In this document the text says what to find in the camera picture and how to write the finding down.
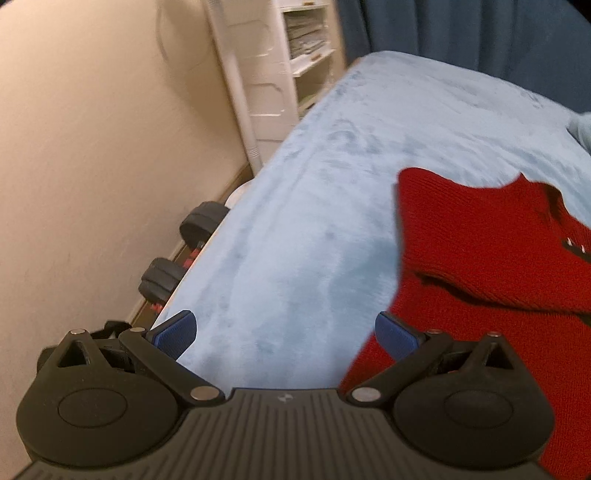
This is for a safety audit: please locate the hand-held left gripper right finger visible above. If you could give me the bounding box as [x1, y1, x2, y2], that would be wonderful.
[346, 311, 517, 409]

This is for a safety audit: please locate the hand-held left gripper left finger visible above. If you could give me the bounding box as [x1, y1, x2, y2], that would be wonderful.
[53, 310, 227, 409]

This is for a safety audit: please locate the red knitted cardigan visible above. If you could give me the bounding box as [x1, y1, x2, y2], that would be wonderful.
[339, 167, 591, 480]

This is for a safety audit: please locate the bed with light blue sheet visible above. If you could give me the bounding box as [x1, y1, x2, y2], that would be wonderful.
[152, 50, 591, 391]

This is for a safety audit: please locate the white standing fan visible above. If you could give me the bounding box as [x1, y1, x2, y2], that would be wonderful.
[205, 0, 265, 208]

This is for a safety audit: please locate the white bookshelf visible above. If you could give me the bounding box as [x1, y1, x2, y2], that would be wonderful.
[217, 0, 348, 153]

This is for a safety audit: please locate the light blue fleece blanket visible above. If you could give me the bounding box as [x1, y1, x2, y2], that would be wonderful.
[567, 110, 591, 151]

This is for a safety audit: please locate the dark blue curtain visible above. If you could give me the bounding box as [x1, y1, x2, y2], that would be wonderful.
[335, 0, 591, 114]

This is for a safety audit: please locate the stack of magazines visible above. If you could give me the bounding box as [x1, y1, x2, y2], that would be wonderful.
[283, 11, 331, 58]

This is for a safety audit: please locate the black dumbbell red handle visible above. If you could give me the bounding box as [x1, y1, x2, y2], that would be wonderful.
[140, 202, 230, 302]

